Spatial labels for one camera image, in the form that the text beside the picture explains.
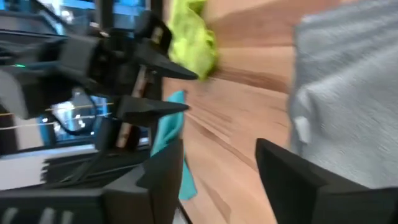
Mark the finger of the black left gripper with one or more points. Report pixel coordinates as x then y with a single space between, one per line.
143 110
161 65

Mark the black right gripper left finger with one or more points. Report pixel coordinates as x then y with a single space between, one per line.
149 202

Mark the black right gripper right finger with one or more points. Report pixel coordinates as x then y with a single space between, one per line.
311 202

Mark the teal microfiber towel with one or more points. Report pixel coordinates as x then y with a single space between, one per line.
169 124

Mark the lime green microfiber towel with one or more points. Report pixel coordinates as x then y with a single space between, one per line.
192 40

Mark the grey microfiber towel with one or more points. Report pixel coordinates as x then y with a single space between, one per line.
348 93

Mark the large glass window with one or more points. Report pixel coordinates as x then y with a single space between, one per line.
71 115

